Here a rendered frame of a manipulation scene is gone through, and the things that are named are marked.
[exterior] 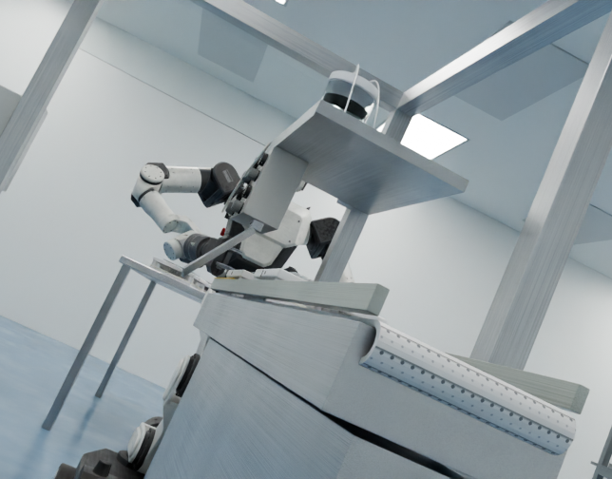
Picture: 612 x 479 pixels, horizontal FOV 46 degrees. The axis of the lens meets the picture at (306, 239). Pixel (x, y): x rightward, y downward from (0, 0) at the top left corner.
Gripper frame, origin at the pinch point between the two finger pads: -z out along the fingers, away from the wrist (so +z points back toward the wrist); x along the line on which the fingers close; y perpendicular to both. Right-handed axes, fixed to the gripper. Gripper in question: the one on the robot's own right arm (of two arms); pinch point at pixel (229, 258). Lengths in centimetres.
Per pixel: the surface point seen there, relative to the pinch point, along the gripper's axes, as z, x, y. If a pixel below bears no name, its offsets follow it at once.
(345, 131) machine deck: -55, -29, 31
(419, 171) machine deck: -65, -29, 15
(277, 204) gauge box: -22.4, -15.8, 11.4
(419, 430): -121, 21, 65
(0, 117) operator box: 42, -8, 61
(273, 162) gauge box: -19.3, -25.2, 16.5
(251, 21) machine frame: 10, -66, 23
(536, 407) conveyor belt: -128, 14, 57
